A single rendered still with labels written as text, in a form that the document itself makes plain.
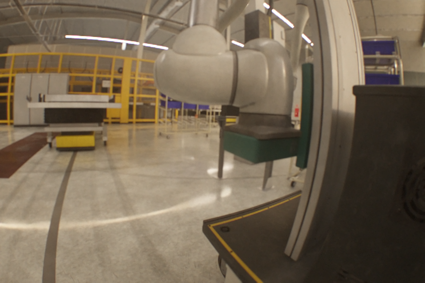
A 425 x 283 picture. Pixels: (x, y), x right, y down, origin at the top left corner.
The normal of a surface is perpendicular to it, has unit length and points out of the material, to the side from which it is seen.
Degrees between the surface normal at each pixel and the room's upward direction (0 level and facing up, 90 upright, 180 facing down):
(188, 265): 0
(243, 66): 82
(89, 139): 90
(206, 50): 75
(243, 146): 90
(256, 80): 94
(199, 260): 0
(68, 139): 90
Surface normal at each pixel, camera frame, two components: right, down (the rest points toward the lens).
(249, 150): -0.90, -0.01
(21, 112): 0.61, 0.10
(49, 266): 0.05, -1.00
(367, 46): -0.77, 0.15
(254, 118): -0.62, -0.08
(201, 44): 0.06, -0.15
